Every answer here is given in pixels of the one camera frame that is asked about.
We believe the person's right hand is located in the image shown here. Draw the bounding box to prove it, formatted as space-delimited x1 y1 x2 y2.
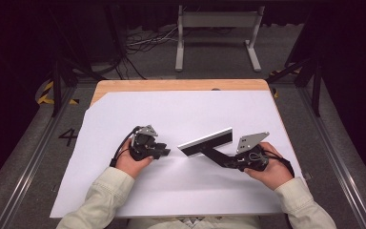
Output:
243 141 295 191

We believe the yellow black hazard tape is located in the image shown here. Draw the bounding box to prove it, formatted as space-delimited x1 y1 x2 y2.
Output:
37 80 80 105
268 68 301 99

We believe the left hand-held gripper cable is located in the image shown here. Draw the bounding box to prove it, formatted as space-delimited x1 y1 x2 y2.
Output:
109 126 141 168

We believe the white metal stand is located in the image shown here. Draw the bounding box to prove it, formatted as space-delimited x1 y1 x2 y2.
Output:
174 4 266 73

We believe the bundle of floor cables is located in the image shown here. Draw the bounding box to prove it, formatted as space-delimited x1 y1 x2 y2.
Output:
108 25 185 80

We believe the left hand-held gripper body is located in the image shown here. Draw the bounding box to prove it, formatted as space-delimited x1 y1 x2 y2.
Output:
129 124 161 162

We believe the black and white square board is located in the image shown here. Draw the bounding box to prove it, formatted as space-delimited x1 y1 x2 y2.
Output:
176 127 236 170

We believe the black metal stand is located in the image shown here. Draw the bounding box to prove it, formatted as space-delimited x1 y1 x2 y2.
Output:
49 6 125 117
266 6 325 117

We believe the white paper sheet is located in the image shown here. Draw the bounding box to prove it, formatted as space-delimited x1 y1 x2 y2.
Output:
50 90 304 219

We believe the person's torso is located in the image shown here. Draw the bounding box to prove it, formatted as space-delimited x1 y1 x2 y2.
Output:
127 216 261 229

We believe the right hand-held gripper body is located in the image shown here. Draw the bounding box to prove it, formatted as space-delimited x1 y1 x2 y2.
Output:
234 132 271 173

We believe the aluminium floor rail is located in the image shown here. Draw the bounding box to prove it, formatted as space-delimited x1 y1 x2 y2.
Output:
0 85 77 229
298 85 366 229

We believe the person's left hand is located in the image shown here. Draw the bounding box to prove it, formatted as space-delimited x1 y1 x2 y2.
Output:
114 139 155 179

